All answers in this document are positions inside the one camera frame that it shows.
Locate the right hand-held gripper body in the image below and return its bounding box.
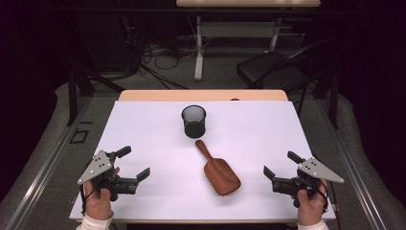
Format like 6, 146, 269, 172
272, 156, 346, 209

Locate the wooden table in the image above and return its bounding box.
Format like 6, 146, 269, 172
108, 89, 300, 225

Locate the white-legged desk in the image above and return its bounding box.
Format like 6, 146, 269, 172
175, 0, 322, 81

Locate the person's right hand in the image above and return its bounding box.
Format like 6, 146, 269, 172
291, 180, 328, 227

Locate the black metal stand frame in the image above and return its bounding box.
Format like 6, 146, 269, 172
66, 61, 126, 127

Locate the person's left hand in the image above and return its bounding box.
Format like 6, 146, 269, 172
83, 167, 121, 221

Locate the black metal stand post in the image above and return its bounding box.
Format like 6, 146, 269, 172
329, 68, 340, 130

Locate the white table sheet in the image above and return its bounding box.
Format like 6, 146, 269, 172
69, 100, 337, 222

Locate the brown wooden hairbrush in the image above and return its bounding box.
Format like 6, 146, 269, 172
194, 139, 242, 196

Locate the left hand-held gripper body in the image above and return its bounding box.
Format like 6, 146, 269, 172
77, 149, 139, 202

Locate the black mesh cup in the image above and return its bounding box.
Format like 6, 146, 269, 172
181, 104, 207, 139

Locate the metal floor rail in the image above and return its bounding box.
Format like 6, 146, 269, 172
3, 95, 94, 230
315, 95, 388, 230

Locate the black folding chair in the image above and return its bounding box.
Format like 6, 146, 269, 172
236, 35, 340, 97

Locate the bundle of floor cables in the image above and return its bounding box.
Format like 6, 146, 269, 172
123, 15, 214, 91

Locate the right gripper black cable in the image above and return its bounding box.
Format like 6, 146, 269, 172
305, 178, 340, 221

